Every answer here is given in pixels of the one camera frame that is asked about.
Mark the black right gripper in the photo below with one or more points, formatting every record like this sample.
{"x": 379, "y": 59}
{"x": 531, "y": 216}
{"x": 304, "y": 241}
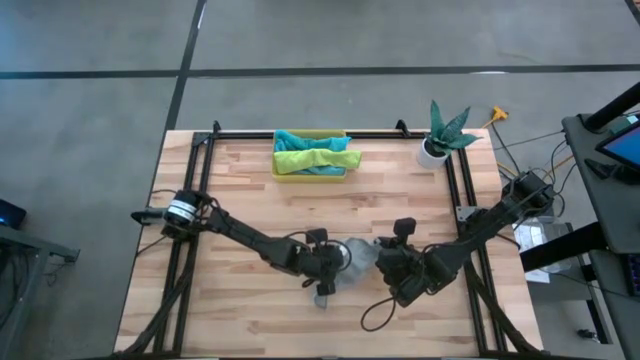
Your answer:
{"x": 405, "y": 272}

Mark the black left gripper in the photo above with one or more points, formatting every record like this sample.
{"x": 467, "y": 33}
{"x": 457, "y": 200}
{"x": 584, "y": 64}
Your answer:
{"x": 320, "y": 260}

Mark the grey microfiber towel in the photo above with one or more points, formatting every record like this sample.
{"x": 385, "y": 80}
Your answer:
{"x": 362, "y": 257}

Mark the yellow translucent plastic basket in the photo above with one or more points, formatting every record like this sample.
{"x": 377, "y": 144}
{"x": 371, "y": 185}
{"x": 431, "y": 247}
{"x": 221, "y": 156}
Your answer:
{"x": 310, "y": 178}

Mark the blue microfiber towel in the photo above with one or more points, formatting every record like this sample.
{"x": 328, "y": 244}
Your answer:
{"x": 325, "y": 171}

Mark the lime green microfiber towel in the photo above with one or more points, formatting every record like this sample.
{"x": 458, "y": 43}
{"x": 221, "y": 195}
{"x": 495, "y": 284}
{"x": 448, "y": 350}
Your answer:
{"x": 315, "y": 160}

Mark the teal microfiber towel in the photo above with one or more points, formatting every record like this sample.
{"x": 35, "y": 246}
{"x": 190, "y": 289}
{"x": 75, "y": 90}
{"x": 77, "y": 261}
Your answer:
{"x": 310, "y": 142}

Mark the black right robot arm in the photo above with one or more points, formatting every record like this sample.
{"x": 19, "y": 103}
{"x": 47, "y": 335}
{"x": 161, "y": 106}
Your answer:
{"x": 480, "y": 225}

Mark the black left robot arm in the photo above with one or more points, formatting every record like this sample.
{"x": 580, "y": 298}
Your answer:
{"x": 240, "y": 232}

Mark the snake plant in white pot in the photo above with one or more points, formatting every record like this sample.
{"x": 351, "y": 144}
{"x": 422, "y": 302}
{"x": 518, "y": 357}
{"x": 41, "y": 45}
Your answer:
{"x": 442, "y": 137}

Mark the black equipment desk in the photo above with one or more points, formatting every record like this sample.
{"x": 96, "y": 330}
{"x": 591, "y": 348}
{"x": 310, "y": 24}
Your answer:
{"x": 595, "y": 200}

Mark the black caster wheel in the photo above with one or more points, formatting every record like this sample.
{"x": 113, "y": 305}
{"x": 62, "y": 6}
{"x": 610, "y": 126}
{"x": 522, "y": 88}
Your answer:
{"x": 586, "y": 334}

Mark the black tablet stand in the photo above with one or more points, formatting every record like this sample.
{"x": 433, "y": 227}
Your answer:
{"x": 607, "y": 170}

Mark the black keyboard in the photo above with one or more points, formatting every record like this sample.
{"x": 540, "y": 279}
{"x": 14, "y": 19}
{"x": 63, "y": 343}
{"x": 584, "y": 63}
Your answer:
{"x": 634, "y": 275}

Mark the tablet with blue screen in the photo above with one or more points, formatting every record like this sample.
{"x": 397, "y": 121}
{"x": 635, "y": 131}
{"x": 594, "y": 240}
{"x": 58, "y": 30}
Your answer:
{"x": 622, "y": 145}

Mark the black metal cart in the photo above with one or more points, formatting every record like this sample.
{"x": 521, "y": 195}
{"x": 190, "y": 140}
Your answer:
{"x": 20, "y": 260}

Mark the black box with blue light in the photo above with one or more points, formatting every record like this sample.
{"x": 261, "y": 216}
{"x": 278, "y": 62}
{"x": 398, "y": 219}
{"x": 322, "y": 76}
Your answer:
{"x": 9, "y": 214}

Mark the black frame clamp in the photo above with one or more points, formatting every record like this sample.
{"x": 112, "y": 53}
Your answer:
{"x": 402, "y": 128}
{"x": 216, "y": 125}

